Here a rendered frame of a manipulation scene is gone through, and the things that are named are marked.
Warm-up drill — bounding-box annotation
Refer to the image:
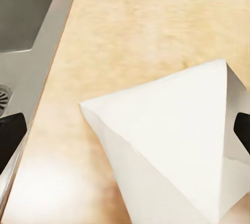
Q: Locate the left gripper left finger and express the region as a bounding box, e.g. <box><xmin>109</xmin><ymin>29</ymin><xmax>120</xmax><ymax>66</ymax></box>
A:
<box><xmin>0</xmin><ymin>113</ymin><xmax>27</xmax><ymax>175</ymax></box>

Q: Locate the paper coffee filter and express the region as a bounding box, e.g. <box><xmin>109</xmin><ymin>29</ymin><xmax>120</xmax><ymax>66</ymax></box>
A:
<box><xmin>79</xmin><ymin>58</ymin><xmax>250</xmax><ymax>224</ymax></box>

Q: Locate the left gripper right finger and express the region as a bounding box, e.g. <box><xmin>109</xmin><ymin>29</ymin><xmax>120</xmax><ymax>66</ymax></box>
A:
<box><xmin>233</xmin><ymin>112</ymin><xmax>250</xmax><ymax>154</ymax></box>

